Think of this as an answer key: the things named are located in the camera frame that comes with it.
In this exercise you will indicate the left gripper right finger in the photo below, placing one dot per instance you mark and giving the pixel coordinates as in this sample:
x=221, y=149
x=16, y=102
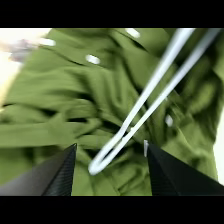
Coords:
x=176, y=176

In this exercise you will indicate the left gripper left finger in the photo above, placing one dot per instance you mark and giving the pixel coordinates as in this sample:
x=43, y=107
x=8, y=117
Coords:
x=50, y=176

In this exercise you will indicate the green long-sleeved shirt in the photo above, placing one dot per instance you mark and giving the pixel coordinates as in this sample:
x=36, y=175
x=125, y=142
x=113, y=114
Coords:
x=66, y=100

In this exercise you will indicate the white clothes hanger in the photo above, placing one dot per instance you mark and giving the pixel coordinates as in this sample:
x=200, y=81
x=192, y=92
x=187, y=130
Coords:
x=150, y=93

